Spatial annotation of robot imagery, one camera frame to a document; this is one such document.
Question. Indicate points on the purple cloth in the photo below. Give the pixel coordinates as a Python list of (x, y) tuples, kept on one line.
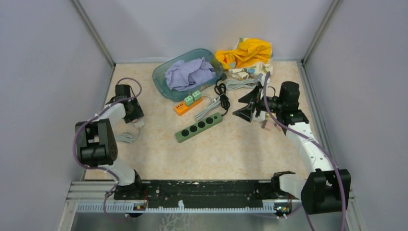
[(184, 76)]

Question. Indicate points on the yellow cloth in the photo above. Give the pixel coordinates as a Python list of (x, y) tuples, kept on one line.
[(248, 51)]

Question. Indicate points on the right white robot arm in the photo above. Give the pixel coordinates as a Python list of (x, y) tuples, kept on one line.
[(326, 188)]

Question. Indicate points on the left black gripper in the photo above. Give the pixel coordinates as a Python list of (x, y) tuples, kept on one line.
[(137, 113)]

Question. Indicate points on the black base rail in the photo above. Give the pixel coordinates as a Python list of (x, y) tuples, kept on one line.
[(209, 196)]

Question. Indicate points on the teal plastic basin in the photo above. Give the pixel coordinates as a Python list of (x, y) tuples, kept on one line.
[(177, 96)]

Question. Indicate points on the green charger plug left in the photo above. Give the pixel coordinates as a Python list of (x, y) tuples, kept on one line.
[(189, 100)]

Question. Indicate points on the green charger plug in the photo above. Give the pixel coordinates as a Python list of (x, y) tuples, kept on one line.
[(189, 100), (196, 95)]

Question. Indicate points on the orange power strip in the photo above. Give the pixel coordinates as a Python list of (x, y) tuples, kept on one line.
[(181, 108)]

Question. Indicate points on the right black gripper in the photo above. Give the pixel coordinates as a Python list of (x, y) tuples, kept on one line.
[(252, 97)]

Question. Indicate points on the cream dinosaur print cloth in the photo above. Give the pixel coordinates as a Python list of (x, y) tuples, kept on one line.
[(251, 71)]

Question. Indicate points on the green power strip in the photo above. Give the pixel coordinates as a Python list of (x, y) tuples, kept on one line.
[(198, 127)]

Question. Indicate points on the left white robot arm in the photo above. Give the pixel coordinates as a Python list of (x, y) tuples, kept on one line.
[(94, 143)]

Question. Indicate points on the green charger plug right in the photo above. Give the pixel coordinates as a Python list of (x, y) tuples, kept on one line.
[(196, 95)]

